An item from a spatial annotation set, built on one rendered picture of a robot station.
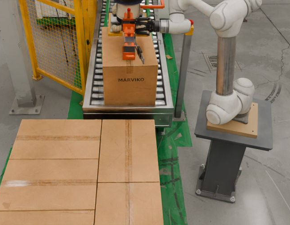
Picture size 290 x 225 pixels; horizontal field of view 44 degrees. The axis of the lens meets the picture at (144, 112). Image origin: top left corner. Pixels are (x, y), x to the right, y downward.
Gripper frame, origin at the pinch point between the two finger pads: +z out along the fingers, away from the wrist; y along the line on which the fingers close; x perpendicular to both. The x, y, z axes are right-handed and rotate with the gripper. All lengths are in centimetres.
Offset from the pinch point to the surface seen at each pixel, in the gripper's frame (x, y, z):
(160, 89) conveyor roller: 20, 69, -27
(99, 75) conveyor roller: 41, 69, 24
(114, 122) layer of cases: -20, 69, 11
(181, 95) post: 45, 95, -51
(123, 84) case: -4.5, 45.1, 3.6
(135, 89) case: -4, 50, -5
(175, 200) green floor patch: -53, 123, -37
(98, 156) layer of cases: -54, 69, 22
